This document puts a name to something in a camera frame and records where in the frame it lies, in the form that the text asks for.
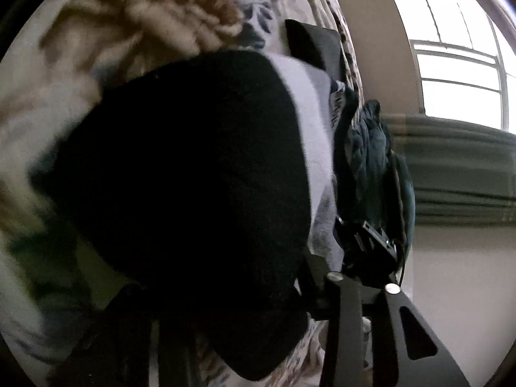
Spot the black white grey garment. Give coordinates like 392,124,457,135
30,51,344,381

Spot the dark teal garment pile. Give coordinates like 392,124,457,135
333,101,415,261

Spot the grey green curtain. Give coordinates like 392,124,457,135
384,114,515,226

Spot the black folded cloth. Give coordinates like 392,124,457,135
285,19,345,82

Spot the bright window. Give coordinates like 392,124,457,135
393,0,515,133

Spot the floral fleece bed blanket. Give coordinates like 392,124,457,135
1,0,364,386

